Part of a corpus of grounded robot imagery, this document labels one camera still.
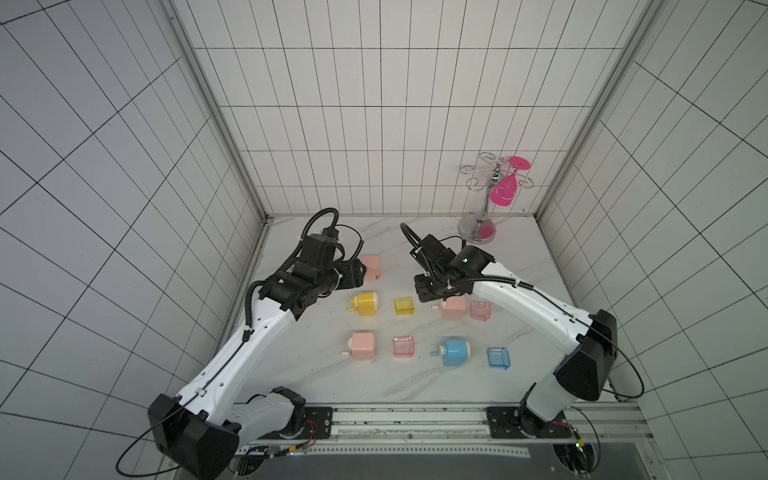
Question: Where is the pink sharpener top row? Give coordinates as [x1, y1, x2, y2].
[360, 255, 381, 283]

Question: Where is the pink sharpener row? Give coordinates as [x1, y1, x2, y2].
[360, 255, 381, 283]
[342, 332, 376, 360]

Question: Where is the yellow sharpener row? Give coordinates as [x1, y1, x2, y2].
[348, 292, 379, 317]

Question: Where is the yellow tray row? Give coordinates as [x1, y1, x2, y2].
[393, 297, 415, 316]

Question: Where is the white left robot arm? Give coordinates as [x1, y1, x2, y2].
[148, 207, 366, 479]

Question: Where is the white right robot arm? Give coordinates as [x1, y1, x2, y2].
[400, 223, 619, 437]

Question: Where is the pink sharpener right middle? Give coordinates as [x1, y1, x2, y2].
[432, 296, 468, 321]

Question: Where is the pink tray right middle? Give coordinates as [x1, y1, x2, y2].
[469, 301, 492, 322]

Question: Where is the pink tray bottom row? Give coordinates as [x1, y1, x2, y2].
[392, 336, 415, 358]

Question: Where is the blue pencil sharpener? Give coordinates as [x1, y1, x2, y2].
[430, 339, 471, 367]

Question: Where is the pink sharpener bottom row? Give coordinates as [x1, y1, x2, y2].
[342, 332, 376, 360]

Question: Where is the blue transparent tray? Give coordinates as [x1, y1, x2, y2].
[486, 347, 511, 370]

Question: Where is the chrome glass rack stand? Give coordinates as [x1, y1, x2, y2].
[458, 151, 533, 245]

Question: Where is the pink plastic wine glass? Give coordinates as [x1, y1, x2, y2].
[489, 156, 531, 207]

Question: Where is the aluminium mounting rail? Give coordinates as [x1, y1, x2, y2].
[233, 401, 652, 446]

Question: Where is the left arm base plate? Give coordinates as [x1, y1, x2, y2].
[263, 406, 334, 442]

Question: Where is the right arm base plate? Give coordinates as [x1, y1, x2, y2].
[485, 406, 572, 440]

